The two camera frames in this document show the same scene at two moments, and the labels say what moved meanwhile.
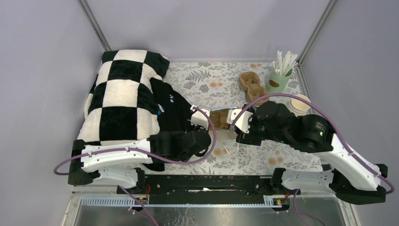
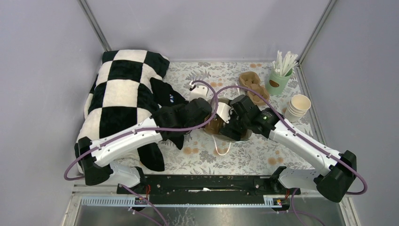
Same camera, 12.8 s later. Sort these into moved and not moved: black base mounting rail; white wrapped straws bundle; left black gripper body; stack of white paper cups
Moved: left black gripper body
Not moved: white wrapped straws bundle; stack of white paper cups; black base mounting rail
